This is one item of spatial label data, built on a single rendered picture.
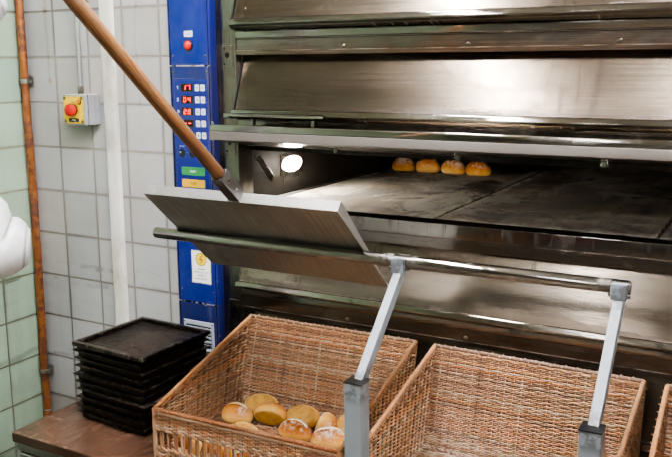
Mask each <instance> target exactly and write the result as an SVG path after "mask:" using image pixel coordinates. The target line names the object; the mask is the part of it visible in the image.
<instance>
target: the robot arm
mask: <svg viewBox="0 0 672 457"><path fill-rule="evenodd" d="M7 10H8V3H7V0H0V20H1V19H2V18H3V17H4V16H5V14H6V12H7ZM30 253H31V230H30V229H29V227H28V226H27V224H26V223H25V222H24V221H23V220H22V219H20V218H19V217H12V216H11V213H10V210H9V207H8V204H7V203H6V202H5V201H4V200H3V199H2V198H1V197H0V279H2V278H5V277H8V276H11V275H13V274H15V273H17V272H19V271H20V270H21V269H23V268H24V267H26V266H27V265H28V264H29V262H30Z"/></svg>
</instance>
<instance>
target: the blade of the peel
mask: <svg viewBox="0 0 672 457"><path fill-rule="evenodd" d="M143 194H144V195H145V196H146V197H147V198H148V199H149V200H150V201H151V202H152V203H153V204H154V205H155V206H156V207H157V208H158V209H159V210H160V211H161V212H162V213H163V214H164V215H165V216H166V217H167V218H168V219H169V220H170V221H171V222H172V223H173V224H174V225H175V226H176V227H177V228H178V229H181V230H190V231H198V232H207V233H216V234H225V235H234V236H242V237H251V238H260V239H269V240H278V241H286V242H295V243H304V244H313V245H322V246H330V247H339V248H348V249H357V250H366V251H369V250H368V248H367V247H366V245H365V243H364V241H363V239H362V238H361V236H360V234H359V232H358V230H357V229H356V227H355V225H354V223H353V221H352V220H351V218H350V216H349V214H348V212H347V211H346V209H345V207H344V205H343V203H342V202H341V201H333V200H322V199H310V198H298V197H287V196H275V195H264V194H252V193H243V194H242V197H241V199H240V201H229V200H228V199H227V198H226V197H225V196H224V195H223V193H222V192H221V191H217V190H205V189H194V188H182V187H171V186H159V185H148V186H147V188H146V190H145V192H144V193H143ZM192 243H193V242H192ZM193 244H194V245H195V246H196V247H197V248H198V249H199V250H200V251H201V252H202V253H203V254H204V255H205V256H206V257H207V258H208V260H209V261H210V262H211V263H214V264H222V265H229V266H236V267H244V268H251V269H258V270H265V271H273V272H280V273H287V274H294V275H302V276H309V277H316V278H324V279H331V280H338V281H345V282H353V283H360V284H367V285H374V286H382V287H388V286H389V285H388V284H387V282H386V281H385V280H384V277H383V275H382V274H381V272H380V270H379V268H378V266H377V265H374V264H366V263H357V262H349V261H341V260H333V259H325V258H316V257H308V256H300V255H292V254H283V253H275V252H267V251H259V250H251V249H242V248H234V247H226V246H218V245H210V244H201V243H193Z"/></svg>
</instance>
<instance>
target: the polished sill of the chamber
mask: <svg viewBox="0 0 672 457"><path fill-rule="evenodd" d="M347 212H348V214H349V216H350V218H351V220H352V221H353V223H354V225H355V227H356V229H357V230H366V231H376V232H386V233H396V234H405V235H415V236H425V237H435V238H445V239H455V240H465V241H475V242H485V243H495V244H505V245H515V246H525V247H535V248H545V249H555V250H564V251H574V252H584V253H594V254H604V255H614V256H624V257H634V258H644V259H654V260H664V261H672V240H667V239H655V238H644V237H633V236H622V235H611V234H599V233H588V232H577V231H566V230H555V229H543V228H532V227H521V226H510V225H498V224H487V223H476V222H465V221H454V220H442V219H431V218H420V217H409V216H398V215H386V214H375V213H364V212H353V211H347Z"/></svg>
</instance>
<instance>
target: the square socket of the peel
mask: <svg viewBox="0 0 672 457"><path fill-rule="evenodd" d="M223 170H224V175H223V176H222V177H221V178H220V179H214V178H213V177H211V181H212V182H213V183H214V184H215V185H216V186H217V188H218V189H219V190H220V191H221V192H222V193H223V195H224V196H225V197H226V198H227V199H228V200H229V201H240V199H241V197H242V194H243V192H244V189H243V188H242V187H241V186H240V184H239V183H238V182H237V181H236V179H235V178H234V177H233V176H232V175H231V173H230V172H229V171H228V170H227V169H223Z"/></svg>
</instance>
